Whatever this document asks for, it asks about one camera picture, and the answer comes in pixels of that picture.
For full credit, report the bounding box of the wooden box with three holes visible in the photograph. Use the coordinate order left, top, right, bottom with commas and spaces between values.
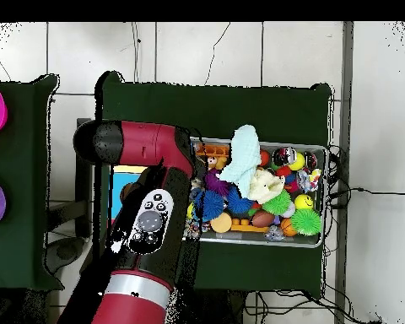
109, 164, 149, 224

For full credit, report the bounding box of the long black cable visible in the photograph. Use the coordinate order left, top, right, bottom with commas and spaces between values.
328, 186, 405, 203

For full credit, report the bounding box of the dark green tablecloth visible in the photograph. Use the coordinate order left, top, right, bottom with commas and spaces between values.
0, 73, 65, 293
92, 70, 333, 294

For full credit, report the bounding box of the mint green waffle cloth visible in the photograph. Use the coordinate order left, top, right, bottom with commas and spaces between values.
219, 123, 262, 198

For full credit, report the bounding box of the green spiky rubber ball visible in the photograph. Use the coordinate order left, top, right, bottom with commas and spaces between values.
262, 190, 293, 217
290, 208, 322, 237

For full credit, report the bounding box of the purple spiky monster toy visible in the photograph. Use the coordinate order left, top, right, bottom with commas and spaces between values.
203, 168, 232, 197

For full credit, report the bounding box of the yellow smiley ball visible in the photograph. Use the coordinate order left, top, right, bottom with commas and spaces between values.
294, 194, 316, 211

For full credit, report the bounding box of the tan foam disc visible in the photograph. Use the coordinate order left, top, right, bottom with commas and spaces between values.
209, 211, 233, 234

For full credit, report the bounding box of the cream waffle cloth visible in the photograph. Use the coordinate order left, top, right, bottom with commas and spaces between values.
248, 167, 287, 205

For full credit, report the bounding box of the blue spiky rubber ball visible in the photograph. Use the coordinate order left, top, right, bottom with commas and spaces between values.
193, 189, 226, 222
226, 186, 256, 215

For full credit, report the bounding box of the shallow wire mesh bin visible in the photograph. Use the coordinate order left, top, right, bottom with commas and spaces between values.
181, 135, 328, 249

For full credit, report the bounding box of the orange plush toy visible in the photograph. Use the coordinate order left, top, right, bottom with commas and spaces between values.
205, 155, 228, 171

